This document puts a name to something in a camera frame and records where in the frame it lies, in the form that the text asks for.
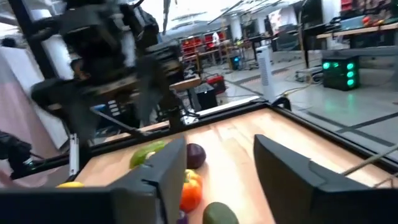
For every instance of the red shelf bins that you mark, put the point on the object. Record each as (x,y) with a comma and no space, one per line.
(192,43)

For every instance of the orange tomato with green stem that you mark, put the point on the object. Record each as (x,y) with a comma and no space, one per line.
(191,196)

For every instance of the black box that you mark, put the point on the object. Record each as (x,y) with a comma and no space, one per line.
(206,98)

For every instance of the light green cucumber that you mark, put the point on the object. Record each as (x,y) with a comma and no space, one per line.
(143,154)

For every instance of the white tower fan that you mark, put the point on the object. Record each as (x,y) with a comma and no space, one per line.
(265,71)

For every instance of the yellow lemon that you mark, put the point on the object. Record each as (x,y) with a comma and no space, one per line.
(70,185)

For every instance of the dark green avocado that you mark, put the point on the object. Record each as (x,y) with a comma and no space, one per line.
(219,214)

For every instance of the wooden workbench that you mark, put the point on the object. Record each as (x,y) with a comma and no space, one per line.
(357,31)

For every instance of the red toolbox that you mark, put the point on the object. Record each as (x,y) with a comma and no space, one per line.
(216,82)

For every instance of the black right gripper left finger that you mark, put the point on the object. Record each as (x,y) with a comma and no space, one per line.
(155,193)

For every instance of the white garlic bulb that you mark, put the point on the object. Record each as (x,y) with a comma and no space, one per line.
(150,154)

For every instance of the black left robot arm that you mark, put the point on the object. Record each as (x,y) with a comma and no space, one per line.
(90,40)

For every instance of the purple eggplant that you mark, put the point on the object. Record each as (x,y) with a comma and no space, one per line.
(183,218)

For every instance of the black mount bracket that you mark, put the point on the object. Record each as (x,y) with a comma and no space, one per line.
(15,152)

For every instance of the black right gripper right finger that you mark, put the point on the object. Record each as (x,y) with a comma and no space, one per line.
(298,189)

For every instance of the green lit computer case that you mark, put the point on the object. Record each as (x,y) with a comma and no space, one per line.
(340,77)

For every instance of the white frame bracket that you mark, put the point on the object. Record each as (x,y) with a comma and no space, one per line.
(73,155)

